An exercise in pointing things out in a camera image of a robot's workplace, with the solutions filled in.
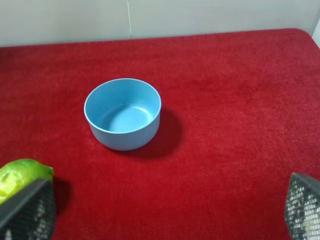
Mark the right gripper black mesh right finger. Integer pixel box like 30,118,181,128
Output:
284,173,320,240

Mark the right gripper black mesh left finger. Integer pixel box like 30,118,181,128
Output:
0,179,56,240

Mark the green lime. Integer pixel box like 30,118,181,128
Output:
0,158,54,204

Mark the red velvet tablecloth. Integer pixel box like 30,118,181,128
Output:
0,28,320,240

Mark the blue bowl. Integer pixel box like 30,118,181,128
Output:
83,78,162,151

